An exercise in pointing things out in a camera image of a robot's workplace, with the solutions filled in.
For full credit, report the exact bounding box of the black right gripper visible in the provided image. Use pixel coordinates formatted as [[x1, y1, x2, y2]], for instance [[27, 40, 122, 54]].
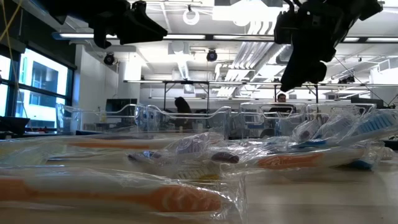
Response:
[[274, 0, 358, 93]]

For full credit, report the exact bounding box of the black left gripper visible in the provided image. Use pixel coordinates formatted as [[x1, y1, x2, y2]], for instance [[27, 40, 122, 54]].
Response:
[[88, 0, 168, 50]]

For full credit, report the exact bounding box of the person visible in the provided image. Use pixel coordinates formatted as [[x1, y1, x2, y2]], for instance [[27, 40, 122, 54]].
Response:
[[267, 92, 295, 114], [173, 96, 193, 130]]

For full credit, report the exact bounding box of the long ceiling light strip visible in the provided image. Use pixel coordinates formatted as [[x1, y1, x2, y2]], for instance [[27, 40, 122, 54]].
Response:
[[58, 32, 398, 43]]

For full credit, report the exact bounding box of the black monitor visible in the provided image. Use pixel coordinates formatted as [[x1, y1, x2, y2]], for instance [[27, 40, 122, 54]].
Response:
[[104, 98, 139, 125], [0, 116, 31, 136], [350, 97, 385, 110]]

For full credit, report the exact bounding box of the orange wrapped toothbrush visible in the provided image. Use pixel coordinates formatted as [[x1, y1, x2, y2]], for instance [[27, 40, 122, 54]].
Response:
[[46, 136, 187, 153], [245, 151, 368, 172], [0, 166, 248, 222]]

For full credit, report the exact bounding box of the large glass window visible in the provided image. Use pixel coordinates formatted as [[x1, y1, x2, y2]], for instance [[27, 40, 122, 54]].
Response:
[[0, 46, 75, 133]]

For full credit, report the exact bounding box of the clear scoop-front plastic bin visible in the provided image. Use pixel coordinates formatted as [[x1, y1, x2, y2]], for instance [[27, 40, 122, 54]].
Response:
[[146, 105, 233, 138], [55, 103, 147, 138]]

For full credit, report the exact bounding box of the blue cloth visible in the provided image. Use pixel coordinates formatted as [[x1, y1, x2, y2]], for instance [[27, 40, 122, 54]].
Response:
[[75, 129, 105, 137]]

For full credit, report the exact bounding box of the clear handled plastic bin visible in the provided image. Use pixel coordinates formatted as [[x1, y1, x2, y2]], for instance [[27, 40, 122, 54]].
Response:
[[306, 102, 377, 125], [239, 101, 308, 138]]

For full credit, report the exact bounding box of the white ring light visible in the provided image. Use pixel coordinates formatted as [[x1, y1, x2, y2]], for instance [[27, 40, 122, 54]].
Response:
[[182, 8, 201, 26]]

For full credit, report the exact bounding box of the white ventilation duct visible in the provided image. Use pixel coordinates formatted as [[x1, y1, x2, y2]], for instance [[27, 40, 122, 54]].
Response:
[[167, 40, 195, 94]]

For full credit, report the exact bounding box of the black metal rack frame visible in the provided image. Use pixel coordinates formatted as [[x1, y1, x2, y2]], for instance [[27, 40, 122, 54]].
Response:
[[162, 80, 321, 113]]

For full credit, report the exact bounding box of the yellow hanging cable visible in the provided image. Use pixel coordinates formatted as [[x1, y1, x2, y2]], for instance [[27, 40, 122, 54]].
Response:
[[0, 0, 30, 125]]

